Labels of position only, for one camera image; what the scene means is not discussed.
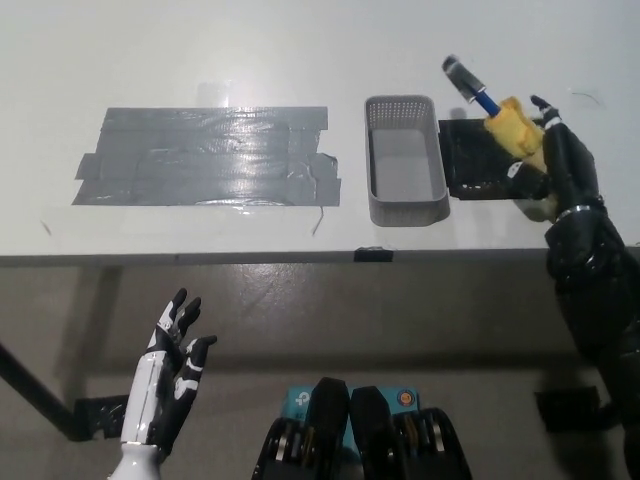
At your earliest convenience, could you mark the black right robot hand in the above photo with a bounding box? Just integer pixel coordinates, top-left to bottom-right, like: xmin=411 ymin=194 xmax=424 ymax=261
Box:
xmin=505 ymin=93 xmax=604 ymax=224

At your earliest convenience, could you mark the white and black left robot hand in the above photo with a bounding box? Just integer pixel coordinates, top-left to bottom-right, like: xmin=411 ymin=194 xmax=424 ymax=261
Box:
xmin=119 ymin=287 xmax=219 ymax=459

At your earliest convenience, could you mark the blue hammer with yellow cloth wrap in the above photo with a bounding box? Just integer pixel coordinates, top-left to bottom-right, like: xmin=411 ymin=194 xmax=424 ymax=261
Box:
xmin=441 ymin=53 xmax=559 ymax=221

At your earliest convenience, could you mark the black and teal robot body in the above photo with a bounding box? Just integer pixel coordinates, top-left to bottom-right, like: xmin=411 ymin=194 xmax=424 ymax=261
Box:
xmin=252 ymin=375 xmax=474 ymax=480

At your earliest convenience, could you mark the black plastic tray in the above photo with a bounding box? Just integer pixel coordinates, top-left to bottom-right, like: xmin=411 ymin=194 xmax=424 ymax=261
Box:
xmin=437 ymin=117 xmax=531 ymax=201

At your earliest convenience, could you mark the black metal table leg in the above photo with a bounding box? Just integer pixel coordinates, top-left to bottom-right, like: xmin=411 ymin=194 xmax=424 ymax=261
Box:
xmin=0 ymin=339 xmax=94 ymax=444

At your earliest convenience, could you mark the grey perforated plastic basket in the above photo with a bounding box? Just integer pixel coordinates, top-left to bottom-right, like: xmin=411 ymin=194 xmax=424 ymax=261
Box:
xmin=363 ymin=94 xmax=450 ymax=229

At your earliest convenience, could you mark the small black tape piece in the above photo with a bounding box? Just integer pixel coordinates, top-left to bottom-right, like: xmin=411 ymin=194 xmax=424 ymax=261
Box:
xmin=353 ymin=246 xmax=395 ymax=264

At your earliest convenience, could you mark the grey duct tape patch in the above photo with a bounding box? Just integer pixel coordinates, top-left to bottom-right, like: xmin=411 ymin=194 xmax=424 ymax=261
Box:
xmin=71 ymin=105 xmax=342 ymax=207

